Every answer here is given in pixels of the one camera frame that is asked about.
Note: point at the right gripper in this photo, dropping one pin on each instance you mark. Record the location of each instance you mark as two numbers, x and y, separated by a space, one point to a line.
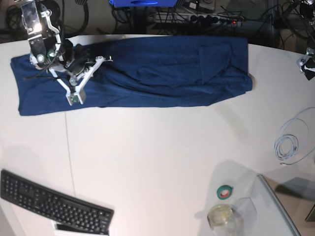
75 59

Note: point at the dark blue t-shirt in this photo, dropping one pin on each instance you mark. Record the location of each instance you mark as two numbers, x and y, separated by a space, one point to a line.
163 71

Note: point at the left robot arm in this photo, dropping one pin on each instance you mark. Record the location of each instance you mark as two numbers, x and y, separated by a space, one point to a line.
305 10

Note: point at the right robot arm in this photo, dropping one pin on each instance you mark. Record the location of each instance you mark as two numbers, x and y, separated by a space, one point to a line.
50 46

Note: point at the blue box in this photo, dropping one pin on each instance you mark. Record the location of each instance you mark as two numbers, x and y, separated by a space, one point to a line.
134 3

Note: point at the black power strip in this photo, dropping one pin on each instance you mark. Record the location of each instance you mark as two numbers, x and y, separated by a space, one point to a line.
211 20

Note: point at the black computer keyboard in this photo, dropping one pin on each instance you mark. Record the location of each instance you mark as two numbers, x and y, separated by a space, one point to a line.
62 208

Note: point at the green electrical tape roll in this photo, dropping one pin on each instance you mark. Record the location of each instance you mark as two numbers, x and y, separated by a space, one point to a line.
224 192

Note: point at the clear glass jar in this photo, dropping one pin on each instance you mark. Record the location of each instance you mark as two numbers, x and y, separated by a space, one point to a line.
221 220

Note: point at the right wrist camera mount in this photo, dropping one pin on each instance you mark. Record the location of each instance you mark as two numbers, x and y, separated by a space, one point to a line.
74 84

